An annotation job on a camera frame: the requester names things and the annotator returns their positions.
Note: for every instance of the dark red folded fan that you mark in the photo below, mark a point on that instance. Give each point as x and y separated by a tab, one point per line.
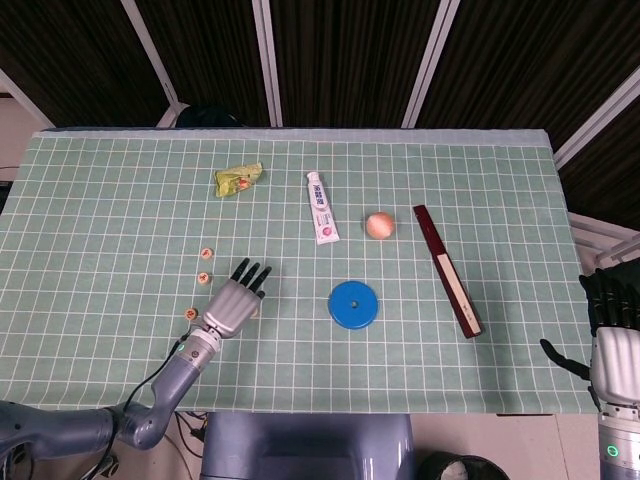
430	232

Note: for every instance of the white partition frame post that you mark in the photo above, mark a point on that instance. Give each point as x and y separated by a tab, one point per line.
25	100
430	62
150	52
268	65
600	119

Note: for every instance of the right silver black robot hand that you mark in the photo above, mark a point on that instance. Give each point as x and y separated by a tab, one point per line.
620	365

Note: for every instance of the white metal frame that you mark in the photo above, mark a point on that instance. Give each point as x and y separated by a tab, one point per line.
590	235

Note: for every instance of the chrome metal bracket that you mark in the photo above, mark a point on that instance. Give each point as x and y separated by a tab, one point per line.
102	467

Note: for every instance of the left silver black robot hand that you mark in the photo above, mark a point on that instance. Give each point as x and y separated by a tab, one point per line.
230	307

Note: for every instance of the green checkered tablecloth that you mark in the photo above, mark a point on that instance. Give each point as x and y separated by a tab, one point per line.
300	365

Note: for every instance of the white toothpaste tube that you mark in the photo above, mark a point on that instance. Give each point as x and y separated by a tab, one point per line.
322	215

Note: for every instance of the black round bin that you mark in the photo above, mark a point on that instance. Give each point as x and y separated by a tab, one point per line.
440	470

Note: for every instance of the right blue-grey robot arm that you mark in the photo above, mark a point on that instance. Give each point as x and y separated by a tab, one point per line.
620	450

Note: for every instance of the blue disc with hole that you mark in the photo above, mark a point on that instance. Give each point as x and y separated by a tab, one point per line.
345	312

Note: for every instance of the black object behind table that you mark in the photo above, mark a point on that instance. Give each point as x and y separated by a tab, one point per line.
205	117

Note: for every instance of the peach coloured ball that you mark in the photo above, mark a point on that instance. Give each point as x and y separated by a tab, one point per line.
381	225

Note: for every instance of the blue-grey robot torso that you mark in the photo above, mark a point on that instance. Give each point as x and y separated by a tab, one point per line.
300	450

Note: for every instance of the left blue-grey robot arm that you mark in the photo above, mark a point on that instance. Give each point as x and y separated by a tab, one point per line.
170	385

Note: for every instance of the green crumpled snack packet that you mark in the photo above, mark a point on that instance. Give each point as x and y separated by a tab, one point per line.
235	181

